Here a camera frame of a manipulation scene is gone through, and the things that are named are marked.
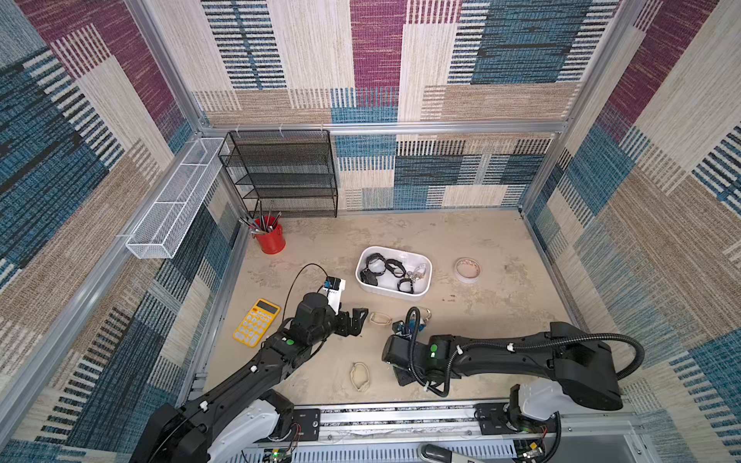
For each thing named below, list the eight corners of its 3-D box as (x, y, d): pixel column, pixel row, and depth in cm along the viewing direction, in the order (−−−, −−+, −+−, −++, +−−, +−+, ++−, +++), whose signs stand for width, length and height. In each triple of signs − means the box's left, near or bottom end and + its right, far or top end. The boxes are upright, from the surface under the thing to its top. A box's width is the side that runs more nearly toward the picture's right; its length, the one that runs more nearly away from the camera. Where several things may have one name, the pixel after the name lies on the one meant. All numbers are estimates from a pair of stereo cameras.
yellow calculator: (234, 341, 90) (230, 337, 88) (261, 303, 99) (258, 298, 96) (256, 350, 89) (253, 346, 86) (281, 310, 97) (279, 306, 94)
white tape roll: (456, 284, 101) (457, 280, 99) (451, 260, 107) (452, 257, 106) (482, 284, 101) (484, 280, 99) (476, 260, 107) (477, 256, 106)
